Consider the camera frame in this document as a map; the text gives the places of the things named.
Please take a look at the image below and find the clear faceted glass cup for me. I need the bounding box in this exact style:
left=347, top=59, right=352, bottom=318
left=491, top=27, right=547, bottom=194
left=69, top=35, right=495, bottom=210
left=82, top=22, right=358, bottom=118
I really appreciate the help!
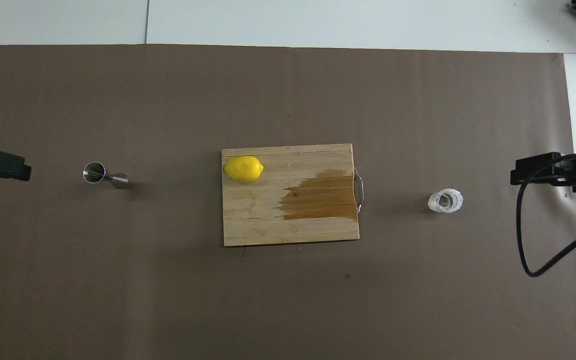
left=427, top=188, right=464, bottom=214

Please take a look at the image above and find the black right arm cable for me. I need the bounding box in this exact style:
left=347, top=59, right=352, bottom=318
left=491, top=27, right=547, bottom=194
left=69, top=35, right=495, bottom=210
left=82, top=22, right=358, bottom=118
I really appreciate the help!
left=515, top=153, right=576, bottom=278

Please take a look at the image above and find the yellow lemon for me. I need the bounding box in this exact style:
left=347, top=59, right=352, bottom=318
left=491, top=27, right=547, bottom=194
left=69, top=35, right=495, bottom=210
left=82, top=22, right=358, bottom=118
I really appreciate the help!
left=223, top=155, right=265, bottom=183

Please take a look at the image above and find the wooden cutting board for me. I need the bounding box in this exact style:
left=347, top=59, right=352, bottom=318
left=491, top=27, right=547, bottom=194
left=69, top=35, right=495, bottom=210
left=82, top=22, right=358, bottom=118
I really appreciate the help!
left=221, top=143, right=366, bottom=247

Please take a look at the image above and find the steel double jigger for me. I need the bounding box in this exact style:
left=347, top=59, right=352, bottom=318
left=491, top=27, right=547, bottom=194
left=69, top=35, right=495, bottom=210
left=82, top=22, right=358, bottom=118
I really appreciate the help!
left=83, top=161, right=130, bottom=190

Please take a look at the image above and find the brown paper table mat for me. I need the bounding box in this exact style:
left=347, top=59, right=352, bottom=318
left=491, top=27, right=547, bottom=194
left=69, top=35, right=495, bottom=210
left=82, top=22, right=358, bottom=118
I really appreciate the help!
left=0, top=44, right=576, bottom=360

